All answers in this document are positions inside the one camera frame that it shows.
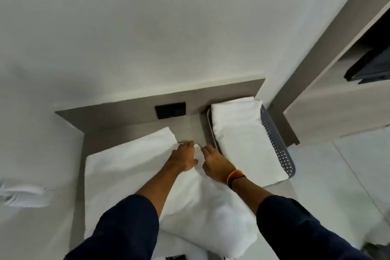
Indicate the person's left hand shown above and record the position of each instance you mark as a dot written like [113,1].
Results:
[182,159]

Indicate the person's right hand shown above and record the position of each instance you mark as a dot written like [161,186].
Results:
[217,167]

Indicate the person's right fingers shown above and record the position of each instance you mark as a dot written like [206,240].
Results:
[210,151]

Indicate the person's left thumb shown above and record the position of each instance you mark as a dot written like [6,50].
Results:
[195,163]

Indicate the large white towel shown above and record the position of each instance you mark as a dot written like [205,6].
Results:
[122,165]

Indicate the person's left forearm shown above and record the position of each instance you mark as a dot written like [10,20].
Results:
[137,211]

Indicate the person's right forearm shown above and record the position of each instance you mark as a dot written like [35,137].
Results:
[280,217]

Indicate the folded white towel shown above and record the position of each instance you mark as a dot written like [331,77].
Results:
[243,138]

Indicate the orange and black wristband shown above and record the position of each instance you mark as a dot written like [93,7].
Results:
[235,179]

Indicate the grey perforated plastic basket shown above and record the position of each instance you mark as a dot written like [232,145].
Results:
[275,141]

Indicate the grey wooden back panel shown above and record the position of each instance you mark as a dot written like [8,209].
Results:
[128,110]

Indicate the grey wooden cabinet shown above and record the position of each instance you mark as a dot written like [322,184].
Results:
[329,101]

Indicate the crumpled white bed linen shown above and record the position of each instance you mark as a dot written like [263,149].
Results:
[24,194]

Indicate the black wall socket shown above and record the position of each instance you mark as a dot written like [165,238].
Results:
[170,110]

